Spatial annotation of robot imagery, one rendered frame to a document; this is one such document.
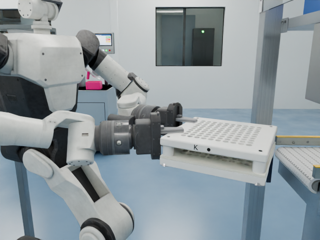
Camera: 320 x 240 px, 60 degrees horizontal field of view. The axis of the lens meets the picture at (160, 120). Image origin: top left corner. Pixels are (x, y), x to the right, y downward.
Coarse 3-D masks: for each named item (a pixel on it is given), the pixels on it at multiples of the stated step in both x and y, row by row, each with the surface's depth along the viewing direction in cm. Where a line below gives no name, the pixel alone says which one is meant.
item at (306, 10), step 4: (308, 0) 82; (312, 0) 79; (316, 0) 77; (304, 4) 84; (308, 4) 81; (312, 4) 79; (316, 4) 77; (304, 8) 84; (308, 8) 81; (312, 8) 79; (316, 8) 77; (304, 12) 84; (308, 12) 81
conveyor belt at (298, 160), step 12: (276, 156) 101; (288, 156) 93; (300, 156) 92; (312, 156) 92; (288, 168) 91; (300, 168) 84; (312, 168) 83; (300, 180) 83; (312, 180) 77; (312, 192) 78
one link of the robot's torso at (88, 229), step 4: (124, 204) 104; (128, 208) 103; (132, 212) 104; (132, 216) 103; (84, 228) 91; (88, 228) 90; (92, 228) 90; (80, 232) 92; (84, 232) 92; (88, 232) 90; (92, 232) 90; (96, 232) 89; (100, 232) 89; (80, 236) 93; (84, 236) 91; (88, 236) 90; (92, 236) 89; (96, 236) 89; (100, 236) 89
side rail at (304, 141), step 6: (276, 138) 102; (282, 138) 101; (288, 138) 101; (294, 138) 101; (300, 138) 101; (306, 138) 101; (312, 138) 101; (318, 138) 101; (276, 144) 102; (282, 144) 102; (288, 144) 102; (294, 144) 101; (300, 144) 101; (306, 144) 101; (312, 144) 101; (318, 144) 101
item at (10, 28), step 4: (0, 28) 356; (4, 28) 356; (8, 28) 356; (12, 28) 356; (16, 28) 356; (20, 28) 355; (24, 28) 355; (28, 28) 355; (52, 28) 402; (8, 32) 365; (12, 32) 365; (16, 32) 365; (20, 32) 364; (24, 32) 364; (28, 32) 364; (32, 32) 364; (52, 32) 411
